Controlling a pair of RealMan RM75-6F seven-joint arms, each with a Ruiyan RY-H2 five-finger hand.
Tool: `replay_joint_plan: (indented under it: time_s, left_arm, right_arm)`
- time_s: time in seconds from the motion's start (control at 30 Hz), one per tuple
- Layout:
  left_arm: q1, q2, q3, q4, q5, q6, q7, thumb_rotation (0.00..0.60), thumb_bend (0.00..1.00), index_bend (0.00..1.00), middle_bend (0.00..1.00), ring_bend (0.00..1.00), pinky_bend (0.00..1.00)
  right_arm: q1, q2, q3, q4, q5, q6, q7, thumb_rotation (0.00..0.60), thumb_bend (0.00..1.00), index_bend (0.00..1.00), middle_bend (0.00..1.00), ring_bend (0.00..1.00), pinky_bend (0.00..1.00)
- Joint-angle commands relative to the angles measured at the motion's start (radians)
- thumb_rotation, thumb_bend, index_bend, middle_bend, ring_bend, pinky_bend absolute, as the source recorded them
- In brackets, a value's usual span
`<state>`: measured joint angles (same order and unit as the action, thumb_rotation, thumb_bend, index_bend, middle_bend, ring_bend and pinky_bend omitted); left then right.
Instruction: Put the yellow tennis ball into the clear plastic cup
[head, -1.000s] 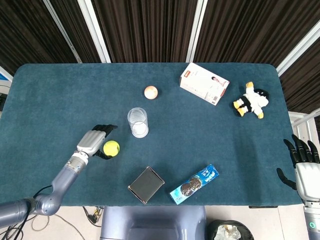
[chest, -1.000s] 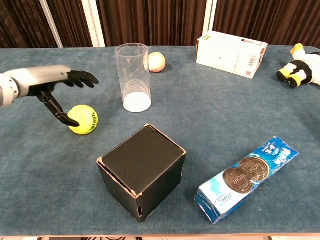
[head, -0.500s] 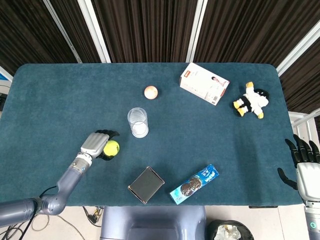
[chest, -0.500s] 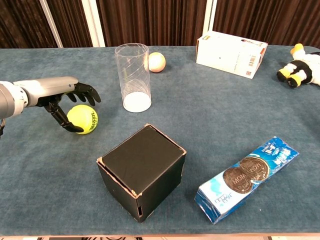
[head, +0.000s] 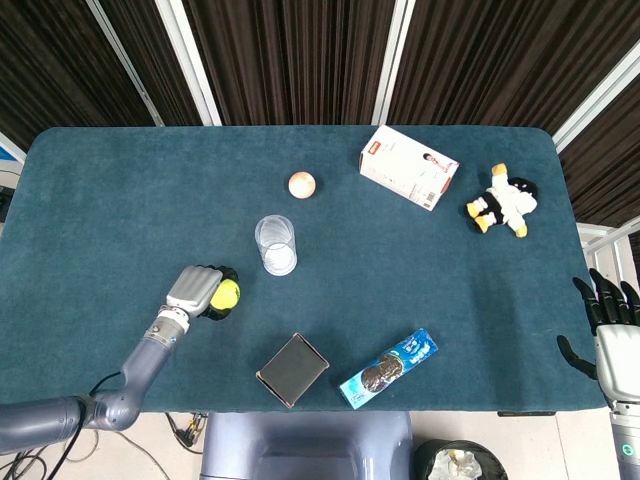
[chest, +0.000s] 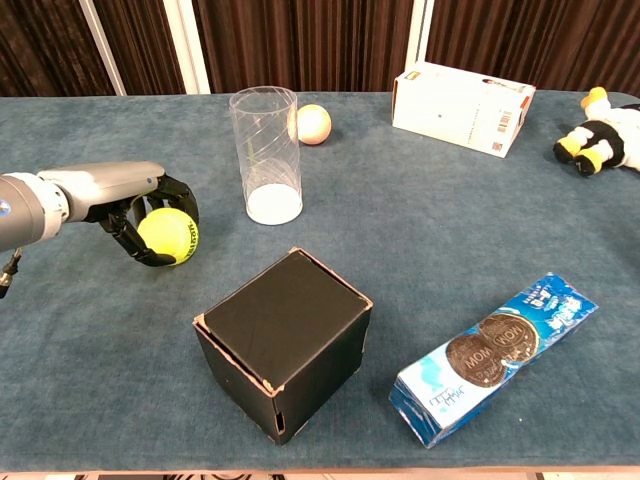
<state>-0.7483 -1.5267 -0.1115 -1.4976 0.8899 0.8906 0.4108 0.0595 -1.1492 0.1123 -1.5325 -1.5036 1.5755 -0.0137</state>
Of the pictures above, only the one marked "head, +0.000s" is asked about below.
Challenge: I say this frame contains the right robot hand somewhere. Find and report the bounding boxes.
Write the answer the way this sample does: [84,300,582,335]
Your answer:
[556,267,640,400]

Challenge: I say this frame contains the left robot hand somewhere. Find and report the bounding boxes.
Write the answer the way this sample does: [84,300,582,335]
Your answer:
[164,264,241,321]

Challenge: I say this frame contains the yellow tennis ball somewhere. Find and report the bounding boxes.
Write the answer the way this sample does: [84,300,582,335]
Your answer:
[209,279,242,310]

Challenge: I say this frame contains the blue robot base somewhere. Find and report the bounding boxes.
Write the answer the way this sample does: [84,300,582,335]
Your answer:
[198,410,415,480]

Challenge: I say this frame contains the clear plastic cup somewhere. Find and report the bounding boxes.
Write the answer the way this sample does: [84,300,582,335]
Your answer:
[254,214,299,277]

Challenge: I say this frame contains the pink peach ball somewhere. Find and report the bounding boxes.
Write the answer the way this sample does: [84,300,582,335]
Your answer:
[287,170,317,200]

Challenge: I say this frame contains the blue table cloth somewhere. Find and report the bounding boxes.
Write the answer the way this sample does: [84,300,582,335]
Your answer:
[0,124,609,414]

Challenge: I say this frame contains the black small box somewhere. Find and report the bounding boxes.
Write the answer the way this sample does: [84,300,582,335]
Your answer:
[255,331,331,407]

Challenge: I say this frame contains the black power plug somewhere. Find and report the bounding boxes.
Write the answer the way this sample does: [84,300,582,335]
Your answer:
[164,411,209,455]

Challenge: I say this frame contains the panda plush toy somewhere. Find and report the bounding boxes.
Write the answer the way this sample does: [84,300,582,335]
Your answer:
[465,162,540,239]

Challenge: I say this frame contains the black trash bin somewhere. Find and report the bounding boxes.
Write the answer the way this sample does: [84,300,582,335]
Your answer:
[413,438,509,480]

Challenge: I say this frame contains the blue cookie package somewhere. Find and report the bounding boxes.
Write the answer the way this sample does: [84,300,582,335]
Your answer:
[339,327,439,411]

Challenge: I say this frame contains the white red carton box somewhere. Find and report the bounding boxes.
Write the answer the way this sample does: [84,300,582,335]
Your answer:
[358,124,460,213]

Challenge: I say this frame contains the white metal frame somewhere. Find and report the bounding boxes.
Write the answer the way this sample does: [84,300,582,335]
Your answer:
[575,214,640,281]

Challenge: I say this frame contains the floor cables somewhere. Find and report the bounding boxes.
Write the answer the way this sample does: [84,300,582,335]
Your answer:
[0,369,171,480]

